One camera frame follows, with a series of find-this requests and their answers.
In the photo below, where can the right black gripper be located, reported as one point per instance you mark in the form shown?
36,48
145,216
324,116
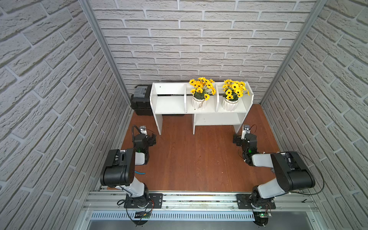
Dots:
238,139

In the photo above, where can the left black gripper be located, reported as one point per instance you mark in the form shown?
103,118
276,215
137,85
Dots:
150,139

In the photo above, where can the sunflower pot ribbed white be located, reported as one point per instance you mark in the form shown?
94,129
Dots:
234,91

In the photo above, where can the sunflower pot with twine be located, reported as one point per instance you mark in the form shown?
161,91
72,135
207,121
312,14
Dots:
202,90

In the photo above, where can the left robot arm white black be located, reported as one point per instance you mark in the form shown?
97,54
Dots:
118,170

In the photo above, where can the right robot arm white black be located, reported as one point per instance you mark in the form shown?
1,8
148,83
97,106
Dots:
291,174

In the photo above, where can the black grey toolbox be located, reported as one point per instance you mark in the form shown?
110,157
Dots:
140,100

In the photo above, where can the white wooden shelf unit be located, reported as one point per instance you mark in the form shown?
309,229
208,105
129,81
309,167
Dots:
175,98

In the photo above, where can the left green circuit board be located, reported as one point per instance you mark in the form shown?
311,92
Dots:
142,215

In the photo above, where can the green circuit board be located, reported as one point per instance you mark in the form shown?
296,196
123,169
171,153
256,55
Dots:
264,215
142,215

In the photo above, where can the right green circuit board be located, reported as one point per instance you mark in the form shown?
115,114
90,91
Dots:
264,215

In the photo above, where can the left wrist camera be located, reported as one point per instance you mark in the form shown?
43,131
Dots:
143,130

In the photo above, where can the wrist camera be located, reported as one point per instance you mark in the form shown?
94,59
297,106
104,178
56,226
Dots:
245,132
143,130

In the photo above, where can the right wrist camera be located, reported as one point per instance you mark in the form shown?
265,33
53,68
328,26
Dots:
245,132

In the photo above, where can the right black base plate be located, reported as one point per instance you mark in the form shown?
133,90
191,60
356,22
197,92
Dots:
250,201

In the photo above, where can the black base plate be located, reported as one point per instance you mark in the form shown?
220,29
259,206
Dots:
152,201
250,201

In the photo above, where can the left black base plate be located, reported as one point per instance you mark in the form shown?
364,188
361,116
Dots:
152,201

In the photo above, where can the aluminium mounting rail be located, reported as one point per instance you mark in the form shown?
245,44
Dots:
199,201

